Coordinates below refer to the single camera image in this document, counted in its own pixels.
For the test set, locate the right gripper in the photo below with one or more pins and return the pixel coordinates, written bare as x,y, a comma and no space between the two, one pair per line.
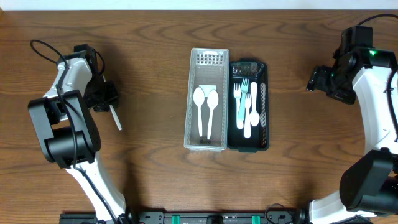
318,80

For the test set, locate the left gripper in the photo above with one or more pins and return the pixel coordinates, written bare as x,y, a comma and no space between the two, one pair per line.
112,97

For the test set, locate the white plastic fork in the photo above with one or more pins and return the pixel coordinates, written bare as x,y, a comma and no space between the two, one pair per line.
247,123
244,90
254,115
237,94

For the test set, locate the white plastic spoon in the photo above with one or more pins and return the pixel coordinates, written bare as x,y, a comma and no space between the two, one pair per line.
198,99
212,103
115,117

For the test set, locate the white plastic fork top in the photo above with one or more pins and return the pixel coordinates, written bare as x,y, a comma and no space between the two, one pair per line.
237,94

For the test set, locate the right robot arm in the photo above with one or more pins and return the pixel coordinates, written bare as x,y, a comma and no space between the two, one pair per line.
368,75

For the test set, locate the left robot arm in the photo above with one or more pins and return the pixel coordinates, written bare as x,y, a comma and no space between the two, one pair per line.
69,137

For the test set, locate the black plastic basket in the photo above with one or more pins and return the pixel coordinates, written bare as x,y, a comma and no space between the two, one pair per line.
255,71

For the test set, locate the clear plastic basket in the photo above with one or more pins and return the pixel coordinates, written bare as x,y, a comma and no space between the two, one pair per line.
209,69

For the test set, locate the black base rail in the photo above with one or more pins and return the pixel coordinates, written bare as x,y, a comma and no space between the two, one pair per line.
275,214

